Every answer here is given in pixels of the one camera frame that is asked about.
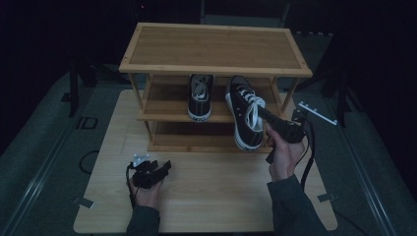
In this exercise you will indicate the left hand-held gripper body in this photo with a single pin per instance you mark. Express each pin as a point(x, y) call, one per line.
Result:
point(146, 177)

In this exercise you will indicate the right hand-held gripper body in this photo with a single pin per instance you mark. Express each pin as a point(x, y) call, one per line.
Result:
point(291, 131)

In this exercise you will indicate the black canvas sneaker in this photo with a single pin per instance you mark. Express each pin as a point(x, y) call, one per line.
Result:
point(200, 105)
point(244, 126)

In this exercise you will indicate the wooden three-tier shoe rack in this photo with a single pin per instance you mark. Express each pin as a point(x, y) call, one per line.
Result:
point(213, 49)

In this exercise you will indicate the person's left hand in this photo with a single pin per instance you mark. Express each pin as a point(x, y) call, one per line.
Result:
point(147, 196)

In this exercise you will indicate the person's right hand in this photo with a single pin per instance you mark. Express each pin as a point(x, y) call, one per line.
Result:
point(285, 157)

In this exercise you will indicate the black metal stand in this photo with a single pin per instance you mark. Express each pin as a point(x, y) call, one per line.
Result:
point(73, 88)
point(342, 95)

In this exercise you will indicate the grey tape piece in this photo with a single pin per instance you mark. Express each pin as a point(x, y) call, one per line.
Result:
point(326, 197)
point(86, 203)

